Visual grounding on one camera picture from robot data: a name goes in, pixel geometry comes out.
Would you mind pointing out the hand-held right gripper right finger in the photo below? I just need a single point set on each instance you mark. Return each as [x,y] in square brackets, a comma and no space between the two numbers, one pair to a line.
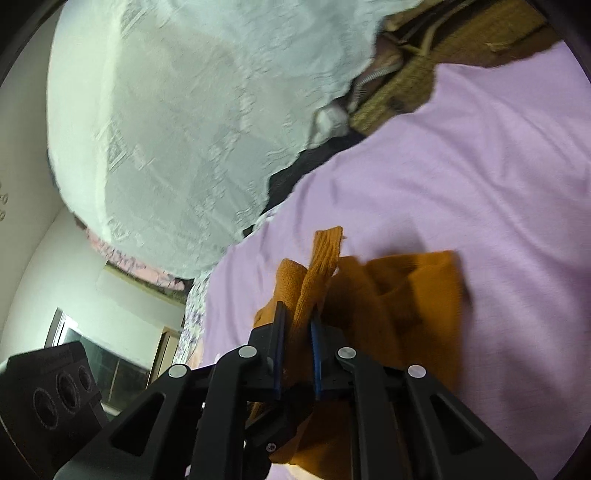
[316,355]

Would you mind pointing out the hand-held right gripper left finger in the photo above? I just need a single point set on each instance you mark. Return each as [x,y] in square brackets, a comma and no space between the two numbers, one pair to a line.
[279,350]

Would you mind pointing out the orange knit sweater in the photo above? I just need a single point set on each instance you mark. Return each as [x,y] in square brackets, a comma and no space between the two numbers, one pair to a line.
[406,300]

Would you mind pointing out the purple bed sheet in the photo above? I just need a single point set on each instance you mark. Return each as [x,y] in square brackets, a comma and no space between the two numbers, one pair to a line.
[461,175]

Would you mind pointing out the white purple floral sheet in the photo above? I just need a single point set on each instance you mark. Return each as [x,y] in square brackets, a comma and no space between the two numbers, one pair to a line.
[194,318]

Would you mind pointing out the dark cloth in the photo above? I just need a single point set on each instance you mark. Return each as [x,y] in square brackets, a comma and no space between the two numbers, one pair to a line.
[304,170]

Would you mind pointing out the brown woven mat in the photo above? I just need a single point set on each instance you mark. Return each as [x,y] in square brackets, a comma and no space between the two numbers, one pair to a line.
[461,41]

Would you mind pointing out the white lace cloth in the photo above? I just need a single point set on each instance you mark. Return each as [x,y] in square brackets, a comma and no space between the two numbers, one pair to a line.
[184,138]

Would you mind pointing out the pink floral cloth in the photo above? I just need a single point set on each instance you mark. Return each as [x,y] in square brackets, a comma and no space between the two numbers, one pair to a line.
[152,277]

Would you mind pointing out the window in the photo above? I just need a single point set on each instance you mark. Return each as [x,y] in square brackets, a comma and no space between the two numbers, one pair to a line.
[124,369]

